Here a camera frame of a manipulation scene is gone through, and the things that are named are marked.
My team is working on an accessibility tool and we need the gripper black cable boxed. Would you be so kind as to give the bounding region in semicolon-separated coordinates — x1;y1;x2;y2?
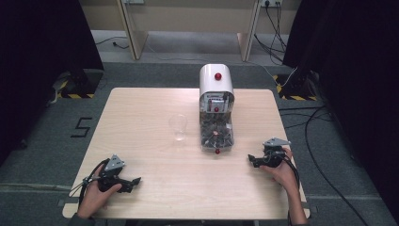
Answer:
69;157;111;208
281;153;301;190

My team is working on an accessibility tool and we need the beige wooden desk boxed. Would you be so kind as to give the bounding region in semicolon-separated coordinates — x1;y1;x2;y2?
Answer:
78;0;303;62

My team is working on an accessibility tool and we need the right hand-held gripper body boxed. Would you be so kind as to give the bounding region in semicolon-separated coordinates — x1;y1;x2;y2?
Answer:
262;137;293;169

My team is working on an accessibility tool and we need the black floor cable with plug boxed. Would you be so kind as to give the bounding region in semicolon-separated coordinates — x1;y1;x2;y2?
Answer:
94;35;130;51

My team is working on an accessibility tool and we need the clear plastic cup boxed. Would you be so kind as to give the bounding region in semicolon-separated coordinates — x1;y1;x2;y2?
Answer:
168;113;189;142

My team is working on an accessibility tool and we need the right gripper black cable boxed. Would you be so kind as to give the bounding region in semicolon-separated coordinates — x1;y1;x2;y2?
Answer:
281;153;301;190

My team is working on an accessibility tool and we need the black curtain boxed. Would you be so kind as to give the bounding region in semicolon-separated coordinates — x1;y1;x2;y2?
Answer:
0;0;105;168
281;0;399;218

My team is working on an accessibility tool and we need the white dispenser with red knobs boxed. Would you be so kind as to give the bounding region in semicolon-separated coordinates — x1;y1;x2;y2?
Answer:
199;63;235;115

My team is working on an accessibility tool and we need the stand base with hazard tape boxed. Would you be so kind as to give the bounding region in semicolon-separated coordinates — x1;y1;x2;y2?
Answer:
51;69;105;100
272;73;319;102

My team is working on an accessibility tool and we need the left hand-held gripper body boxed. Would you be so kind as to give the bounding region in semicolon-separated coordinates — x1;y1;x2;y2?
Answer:
98;153;128;193

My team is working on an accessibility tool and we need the white wall socket strip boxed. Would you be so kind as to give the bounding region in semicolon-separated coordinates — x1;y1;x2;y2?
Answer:
261;0;284;8

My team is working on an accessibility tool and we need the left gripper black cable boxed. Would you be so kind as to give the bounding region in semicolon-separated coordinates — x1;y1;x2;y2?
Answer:
69;157;111;208

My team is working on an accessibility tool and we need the person's right hand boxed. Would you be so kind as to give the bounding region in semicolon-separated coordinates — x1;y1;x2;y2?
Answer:
259;146;299;191

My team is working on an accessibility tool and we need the bundle of black floor cables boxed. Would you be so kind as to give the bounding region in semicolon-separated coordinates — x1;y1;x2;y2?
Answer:
252;2;289;64

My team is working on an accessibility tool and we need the clear drawer of dark pieces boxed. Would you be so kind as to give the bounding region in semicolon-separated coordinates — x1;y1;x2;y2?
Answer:
199;109;235;155

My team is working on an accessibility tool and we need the person's left hand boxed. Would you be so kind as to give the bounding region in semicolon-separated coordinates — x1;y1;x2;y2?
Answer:
76;164;123;219

